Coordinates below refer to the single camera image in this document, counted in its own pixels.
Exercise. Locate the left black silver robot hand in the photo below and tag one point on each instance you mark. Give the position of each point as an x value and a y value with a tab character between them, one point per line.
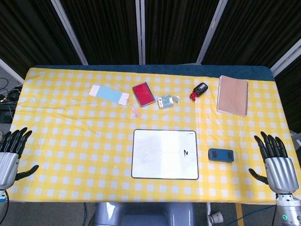
8	164

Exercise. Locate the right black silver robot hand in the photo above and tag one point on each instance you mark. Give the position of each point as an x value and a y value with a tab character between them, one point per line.
281	173

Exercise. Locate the blue board eraser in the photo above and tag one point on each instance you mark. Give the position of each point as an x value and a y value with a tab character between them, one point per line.
221	155

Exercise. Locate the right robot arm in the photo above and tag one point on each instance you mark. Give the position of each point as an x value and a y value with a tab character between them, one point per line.
288	212

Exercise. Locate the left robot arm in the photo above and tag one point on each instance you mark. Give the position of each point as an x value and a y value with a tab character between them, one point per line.
2	196

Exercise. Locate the white drawing board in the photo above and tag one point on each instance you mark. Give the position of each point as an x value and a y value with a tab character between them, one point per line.
155	155

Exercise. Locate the white paper cup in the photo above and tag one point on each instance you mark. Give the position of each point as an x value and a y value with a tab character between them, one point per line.
216	217

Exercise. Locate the yellow white checked tablecloth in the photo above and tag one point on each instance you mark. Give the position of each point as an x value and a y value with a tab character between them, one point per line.
94	146

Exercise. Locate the brown spiral notebook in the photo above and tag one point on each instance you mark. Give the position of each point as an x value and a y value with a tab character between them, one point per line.
232	95

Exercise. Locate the black ink bottle red cap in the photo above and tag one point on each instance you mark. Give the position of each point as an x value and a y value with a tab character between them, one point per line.
200	89

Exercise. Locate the blue white bookmark pink tassel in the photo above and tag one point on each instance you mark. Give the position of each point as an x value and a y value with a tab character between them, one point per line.
109	94

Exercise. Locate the dark curtain panel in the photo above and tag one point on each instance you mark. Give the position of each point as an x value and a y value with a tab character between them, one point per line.
256	30
103	30
26	30
178	30

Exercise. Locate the grey robot torso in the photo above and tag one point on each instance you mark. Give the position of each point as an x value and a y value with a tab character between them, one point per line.
143	214

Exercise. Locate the red ink pad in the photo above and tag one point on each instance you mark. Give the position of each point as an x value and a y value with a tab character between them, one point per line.
143	93

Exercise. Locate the white partition post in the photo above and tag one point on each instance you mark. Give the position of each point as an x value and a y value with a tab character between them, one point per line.
211	31
10	70
69	31
285	55
140	31

